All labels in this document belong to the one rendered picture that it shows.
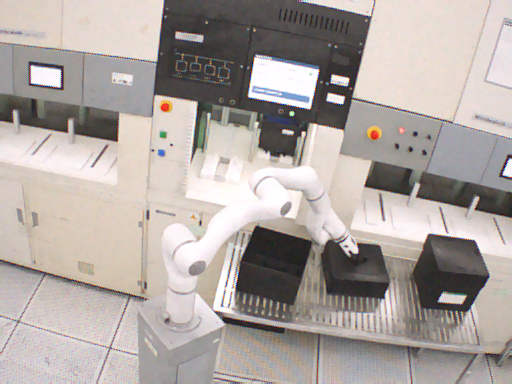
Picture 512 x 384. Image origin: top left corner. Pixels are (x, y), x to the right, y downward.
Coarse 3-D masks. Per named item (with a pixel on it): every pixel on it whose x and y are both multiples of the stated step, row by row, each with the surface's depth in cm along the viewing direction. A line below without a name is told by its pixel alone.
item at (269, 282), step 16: (256, 240) 253; (272, 240) 251; (288, 240) 248; (304, 240) 246; (256, 256) 256; (272, 256) 256; (288, 256) 253; (304, 256) 251; (240, 272) 229; (256, 272) 227; (272, 272) 225; (288, 272) 250; (304, 272) 229; (240, 288) 234; (256, 288) 232; (272, 288) 230; (288, 288) 227; (288, 304) 232
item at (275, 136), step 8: (264, 120) 298; (296, 120) 317; (264, 128) 301; (272, 128) 300; (280, 128) 300; (288, 128) 299; (296, 128) 299; (264, 136) 304; (272, 136) 303; (280, 136) 302; (288, 136) 302; (296, 136) 301; (264, 144) 306; (272, 144) 306; (280, 144) 305; (288, 144) 305; (296, 144) 304; (288, 152) 307
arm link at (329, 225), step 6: (330, 210) 232; (330, 216) 231; (336, 216) 234; (324, 222) 232; (330, 222) 232; (336, 222) 233; (342, 222) 237; (324, 228) 233; (330, 228) 233; (336, 228) 234; (342, 228) 235; (330, 234) 233; (336, 234) 235; (342, 234) 236
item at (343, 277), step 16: (336, 256) 250; (368, 256) 253; (336, 272) 240; (352, 272) 242; (368, 272) 244; (384, 272) 245; (336, 288) 240; (352, 288) 240; (368, 288) 241; (384, 288) 241
